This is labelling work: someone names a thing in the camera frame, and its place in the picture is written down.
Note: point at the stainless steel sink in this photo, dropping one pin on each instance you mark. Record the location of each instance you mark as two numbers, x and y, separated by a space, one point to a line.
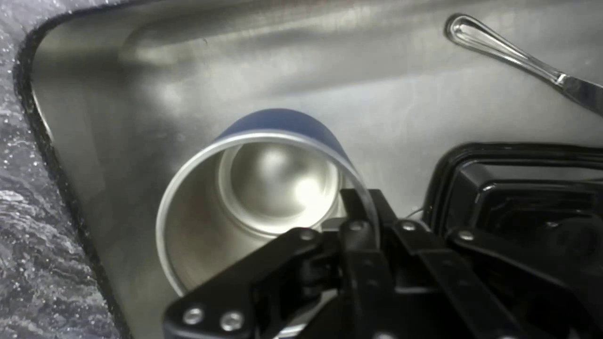
251 68

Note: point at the blue cup steel inside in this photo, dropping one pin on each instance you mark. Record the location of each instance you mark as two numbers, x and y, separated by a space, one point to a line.
264 189

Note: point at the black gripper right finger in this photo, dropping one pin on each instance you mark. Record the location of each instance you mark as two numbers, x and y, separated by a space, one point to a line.
426 275

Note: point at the black plastic container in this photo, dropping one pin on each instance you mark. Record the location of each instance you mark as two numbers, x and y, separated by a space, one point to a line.
520 189

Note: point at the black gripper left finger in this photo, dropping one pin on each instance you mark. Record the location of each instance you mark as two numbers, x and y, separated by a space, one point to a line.
275 283

